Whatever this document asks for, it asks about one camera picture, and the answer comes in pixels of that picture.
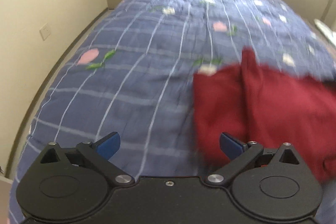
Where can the beige wall socket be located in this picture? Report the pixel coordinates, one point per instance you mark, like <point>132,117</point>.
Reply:
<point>45,31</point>

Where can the blue checked floral quilt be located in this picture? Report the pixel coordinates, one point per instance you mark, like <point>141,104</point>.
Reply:
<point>134,76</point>

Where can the red knit sweater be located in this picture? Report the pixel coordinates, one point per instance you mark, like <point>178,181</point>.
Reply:
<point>252,101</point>

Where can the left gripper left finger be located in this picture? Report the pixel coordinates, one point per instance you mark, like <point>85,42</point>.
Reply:
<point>96,157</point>

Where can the light patterned pillow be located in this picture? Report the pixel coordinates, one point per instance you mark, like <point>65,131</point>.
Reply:
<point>326,31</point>

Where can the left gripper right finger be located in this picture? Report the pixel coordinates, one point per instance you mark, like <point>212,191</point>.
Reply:
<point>242,158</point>

